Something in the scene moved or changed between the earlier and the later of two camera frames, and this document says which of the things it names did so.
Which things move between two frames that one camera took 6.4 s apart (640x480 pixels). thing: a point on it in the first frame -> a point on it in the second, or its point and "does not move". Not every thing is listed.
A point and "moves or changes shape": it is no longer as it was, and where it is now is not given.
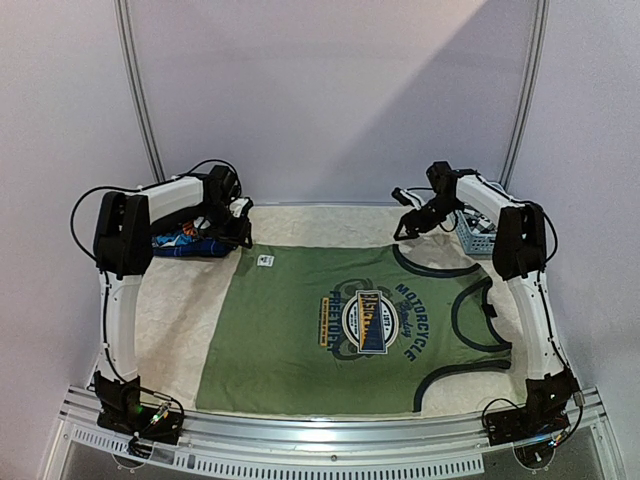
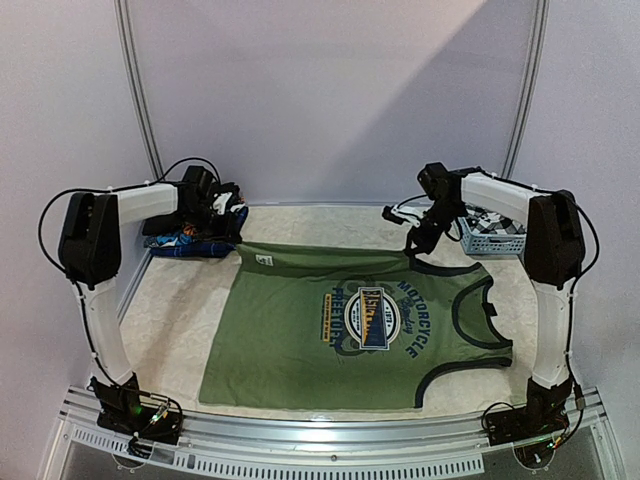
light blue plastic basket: (473, 243) does not move
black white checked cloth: (478, 223) does not move
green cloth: (331, 329) moves or changes shape
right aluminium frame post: (534, 65) does not move
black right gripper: (417, 218) -> (425, 236)
